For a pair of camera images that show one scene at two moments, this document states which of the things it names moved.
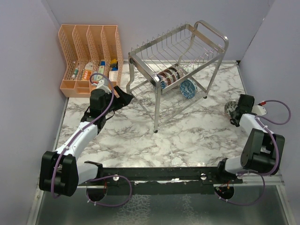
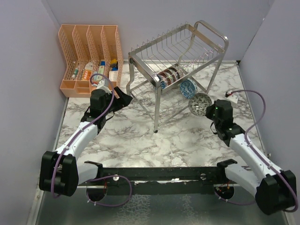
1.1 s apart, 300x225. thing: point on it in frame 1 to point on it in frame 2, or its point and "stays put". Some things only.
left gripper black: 123,99 stays put
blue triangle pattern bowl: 163,84 stays put
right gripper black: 232,115 to 209,114
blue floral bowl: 188,88 stays put
